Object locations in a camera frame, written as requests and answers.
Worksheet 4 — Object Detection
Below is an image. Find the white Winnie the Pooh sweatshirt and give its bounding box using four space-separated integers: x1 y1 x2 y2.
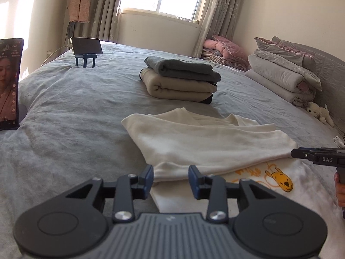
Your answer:
122 108 344 258

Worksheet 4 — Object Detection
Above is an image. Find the person's right hand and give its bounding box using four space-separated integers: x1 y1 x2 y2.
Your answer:
334 172 345 208

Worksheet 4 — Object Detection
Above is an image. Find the white plush toy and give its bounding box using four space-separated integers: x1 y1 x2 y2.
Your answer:
306 102 334 127

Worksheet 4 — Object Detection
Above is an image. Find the grey padded headboard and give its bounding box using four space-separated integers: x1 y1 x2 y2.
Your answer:
272 36 345 133

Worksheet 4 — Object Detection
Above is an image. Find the grey bed sheet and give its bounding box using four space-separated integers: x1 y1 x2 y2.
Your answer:
1 42 342 258

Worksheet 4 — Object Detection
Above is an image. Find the grey folded quilt stack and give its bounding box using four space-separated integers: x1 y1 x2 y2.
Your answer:
246 49 322 107

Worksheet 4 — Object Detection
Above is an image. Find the grey pink top pillow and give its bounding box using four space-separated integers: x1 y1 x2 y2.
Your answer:
254 37 316 72

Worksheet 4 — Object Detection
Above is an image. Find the folded black garment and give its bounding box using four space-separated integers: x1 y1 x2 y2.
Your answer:
201 94 213 105

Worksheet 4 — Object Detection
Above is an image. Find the pink folded blanket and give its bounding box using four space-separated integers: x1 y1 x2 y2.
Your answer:
204 35 249 66

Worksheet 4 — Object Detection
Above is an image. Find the folded beige garment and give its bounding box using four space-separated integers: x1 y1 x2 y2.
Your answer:
139 68 217 102

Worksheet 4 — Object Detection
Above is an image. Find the striped folded blanket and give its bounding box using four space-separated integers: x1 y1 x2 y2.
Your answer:
201 49 248 72

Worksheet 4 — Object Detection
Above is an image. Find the blue phone stand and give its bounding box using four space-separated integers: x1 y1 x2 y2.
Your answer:
74 54 98 68

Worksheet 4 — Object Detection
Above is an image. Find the folded dark grey garment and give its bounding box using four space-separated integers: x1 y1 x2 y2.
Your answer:
144 56 221 84

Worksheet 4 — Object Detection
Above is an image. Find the landscape smartphone on stand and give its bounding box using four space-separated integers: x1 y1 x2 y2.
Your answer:
70 37 103 55

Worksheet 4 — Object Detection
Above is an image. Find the upright smartphone with video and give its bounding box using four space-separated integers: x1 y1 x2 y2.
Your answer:
0 38 24 131

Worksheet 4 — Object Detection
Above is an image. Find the right grey star curtain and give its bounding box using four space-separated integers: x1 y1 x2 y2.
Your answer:
191 0 243 57

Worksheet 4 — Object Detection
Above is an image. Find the grey star curtain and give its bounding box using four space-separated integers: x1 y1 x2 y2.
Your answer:
191 0 243 57
65 0 121 43

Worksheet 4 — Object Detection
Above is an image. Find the hanging pink jacket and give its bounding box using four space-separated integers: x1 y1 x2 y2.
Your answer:
67 0 91 23

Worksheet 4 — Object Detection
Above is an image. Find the left grey star curtain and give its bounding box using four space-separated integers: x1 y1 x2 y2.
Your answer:
65 0 121 43

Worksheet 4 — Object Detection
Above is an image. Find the white charging cable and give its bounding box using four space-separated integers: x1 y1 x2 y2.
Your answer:
40 46 74 67

